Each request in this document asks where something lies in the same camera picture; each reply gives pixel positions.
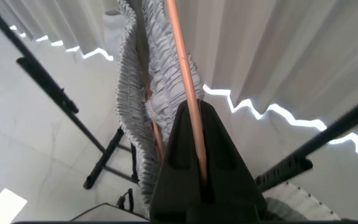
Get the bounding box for pale grey shorts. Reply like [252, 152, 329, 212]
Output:
[103, 0, 205, 218]

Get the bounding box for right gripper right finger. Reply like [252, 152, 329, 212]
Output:
[199, 100, 267, 223]

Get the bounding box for pink clothes hanger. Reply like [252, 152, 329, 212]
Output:
[134, 0, 208, 184]

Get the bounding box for black clothes rack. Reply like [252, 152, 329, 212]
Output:
[0, 0, 358, 193]

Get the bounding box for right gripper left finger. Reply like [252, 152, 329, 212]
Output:
[149, 100, 203, 223]

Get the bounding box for white laundry basket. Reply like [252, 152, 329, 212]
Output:
[261, 182, 341, 222]

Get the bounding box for white curtain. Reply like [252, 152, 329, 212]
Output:
[0, 0, 358, 156]

